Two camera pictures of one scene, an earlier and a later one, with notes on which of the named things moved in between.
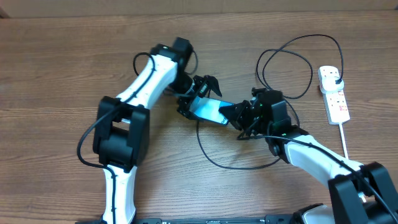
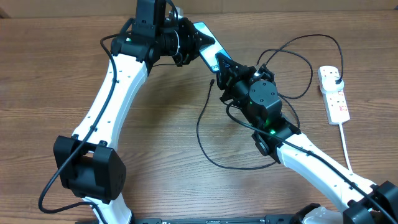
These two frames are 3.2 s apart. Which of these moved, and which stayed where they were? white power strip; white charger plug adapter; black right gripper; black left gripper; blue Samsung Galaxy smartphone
Moved: blue Samsung Galaxy smartphone; black left gripper; black right gripper
Stayed: white power strip; white charger plug adapter
